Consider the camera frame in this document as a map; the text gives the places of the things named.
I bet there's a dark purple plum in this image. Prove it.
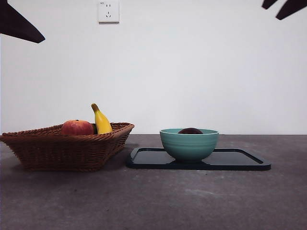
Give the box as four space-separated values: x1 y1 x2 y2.
177 127 203 135

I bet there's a teal ribbed bowl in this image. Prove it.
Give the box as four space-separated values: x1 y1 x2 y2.
160 128 220 164

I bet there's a red yellow apple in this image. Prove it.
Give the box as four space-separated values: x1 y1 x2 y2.
60 119 94 136

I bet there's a yellow banana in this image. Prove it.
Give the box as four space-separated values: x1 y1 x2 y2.
91 103 113 135

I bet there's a brown wicker basket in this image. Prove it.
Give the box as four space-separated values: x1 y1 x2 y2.
0 122 135 172

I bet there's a black rectangular tray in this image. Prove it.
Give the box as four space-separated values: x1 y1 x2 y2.
126 147 272 171

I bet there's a white wall socket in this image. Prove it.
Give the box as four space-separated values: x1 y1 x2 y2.
98 0 120 24

